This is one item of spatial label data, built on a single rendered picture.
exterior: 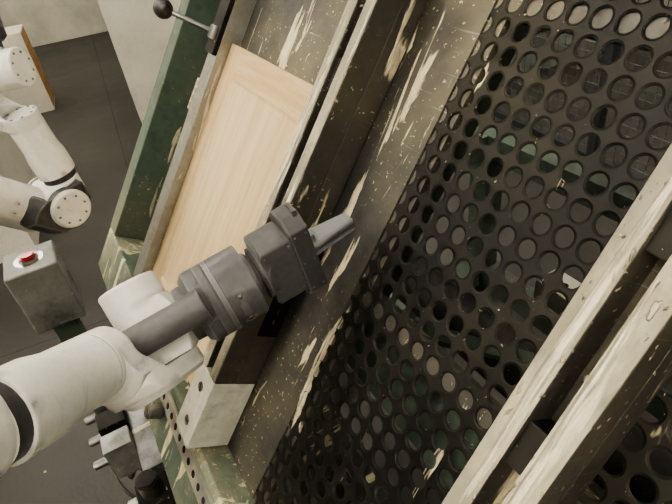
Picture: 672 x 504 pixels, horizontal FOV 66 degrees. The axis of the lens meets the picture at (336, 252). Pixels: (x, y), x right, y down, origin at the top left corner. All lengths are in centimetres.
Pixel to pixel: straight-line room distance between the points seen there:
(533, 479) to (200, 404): 54
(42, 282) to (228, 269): 91
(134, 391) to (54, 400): 10
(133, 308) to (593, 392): 43
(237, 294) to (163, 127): 87
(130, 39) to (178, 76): 326
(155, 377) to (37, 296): 95
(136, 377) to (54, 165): 68
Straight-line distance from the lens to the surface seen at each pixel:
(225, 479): 87
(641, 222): 40
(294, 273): 60
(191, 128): 114
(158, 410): 102
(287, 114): 85
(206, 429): 87
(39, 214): 112
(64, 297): 147
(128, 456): 118
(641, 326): 39
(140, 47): 463
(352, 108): 68
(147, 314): 58
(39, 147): 113
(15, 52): 108
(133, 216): 146
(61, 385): 46
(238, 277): 57
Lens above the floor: 161
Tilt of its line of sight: 37 degrees down
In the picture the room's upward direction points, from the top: 8 degrees counter-clockwise
